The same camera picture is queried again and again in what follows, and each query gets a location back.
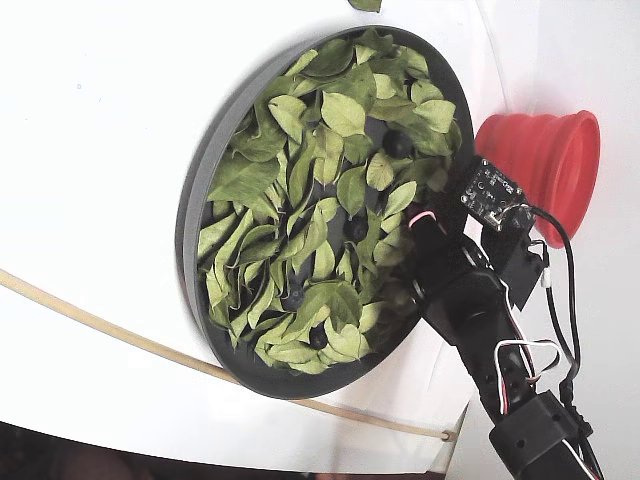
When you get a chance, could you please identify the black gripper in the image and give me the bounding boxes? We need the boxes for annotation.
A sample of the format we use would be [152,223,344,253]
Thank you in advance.
[407,153,507,346]

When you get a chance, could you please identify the white and red servo wires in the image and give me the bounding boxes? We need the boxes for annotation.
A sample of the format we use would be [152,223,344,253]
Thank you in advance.
[492,338,562,416]

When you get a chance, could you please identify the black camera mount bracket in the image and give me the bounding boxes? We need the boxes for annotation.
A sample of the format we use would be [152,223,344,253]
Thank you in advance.
[479,224,549,312]

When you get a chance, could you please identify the black camera module with board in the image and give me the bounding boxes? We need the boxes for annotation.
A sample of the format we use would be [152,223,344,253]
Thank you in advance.
[459,157,537,234]

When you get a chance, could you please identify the black camera cable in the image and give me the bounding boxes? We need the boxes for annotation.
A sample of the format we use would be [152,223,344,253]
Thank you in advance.
[519,204,606,480]

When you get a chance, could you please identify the red collapsible silicone cup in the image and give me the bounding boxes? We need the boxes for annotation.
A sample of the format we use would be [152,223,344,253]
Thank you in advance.
[473,108,601,249]

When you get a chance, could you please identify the round black bowl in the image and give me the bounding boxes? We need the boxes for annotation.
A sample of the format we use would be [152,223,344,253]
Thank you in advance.
[173,24,475,400]

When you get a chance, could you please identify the dark blueberry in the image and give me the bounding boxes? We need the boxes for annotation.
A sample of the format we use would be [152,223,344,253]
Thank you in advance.
[382,128,415,160]
[307,323,331,350]

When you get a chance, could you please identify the thin wooden strip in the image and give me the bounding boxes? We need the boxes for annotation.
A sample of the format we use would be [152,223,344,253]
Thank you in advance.
[0,267,459,444]

